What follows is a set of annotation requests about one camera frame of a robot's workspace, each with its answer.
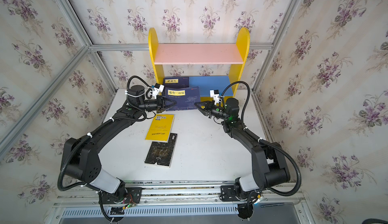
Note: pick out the dark blue text-covered book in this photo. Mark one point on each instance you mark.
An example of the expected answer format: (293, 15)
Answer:
(185, 98)

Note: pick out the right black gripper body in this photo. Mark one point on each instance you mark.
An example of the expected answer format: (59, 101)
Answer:
(207, 109)

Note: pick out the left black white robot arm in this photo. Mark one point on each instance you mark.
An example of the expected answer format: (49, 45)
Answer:
(81, 165)

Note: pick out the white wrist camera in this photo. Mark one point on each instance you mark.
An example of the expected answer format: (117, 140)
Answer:
(157, 89)
(216, 96)

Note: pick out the aluminium mounting rail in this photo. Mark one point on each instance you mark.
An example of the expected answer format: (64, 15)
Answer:
(153, 193)

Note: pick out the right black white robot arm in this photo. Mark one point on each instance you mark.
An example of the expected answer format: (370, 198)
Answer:
(269, 167)

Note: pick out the white ventilation grille strip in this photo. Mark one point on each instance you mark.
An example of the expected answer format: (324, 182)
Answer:
(151, 211)

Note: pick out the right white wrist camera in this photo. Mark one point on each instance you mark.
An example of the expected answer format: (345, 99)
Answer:
(216, 96)

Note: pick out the yellow paperback book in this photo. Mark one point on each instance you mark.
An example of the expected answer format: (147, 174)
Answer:
(160, 128)

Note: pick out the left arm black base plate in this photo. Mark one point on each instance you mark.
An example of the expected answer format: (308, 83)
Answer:
(123, 195)

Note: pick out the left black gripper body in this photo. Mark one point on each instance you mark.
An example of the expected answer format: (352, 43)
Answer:
(161, 103)

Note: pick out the navy book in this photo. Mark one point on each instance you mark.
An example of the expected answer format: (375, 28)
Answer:
(176, 82)

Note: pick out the black paperback book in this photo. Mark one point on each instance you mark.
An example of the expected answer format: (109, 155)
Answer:
(161, 153)

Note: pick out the yellow pink blue bookshelf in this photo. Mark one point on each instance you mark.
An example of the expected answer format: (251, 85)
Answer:
(205, 55)

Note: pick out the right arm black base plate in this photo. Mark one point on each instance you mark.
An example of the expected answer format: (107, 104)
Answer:
(231, 193)

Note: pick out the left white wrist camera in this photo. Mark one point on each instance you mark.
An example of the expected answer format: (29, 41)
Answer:
(157, 89)

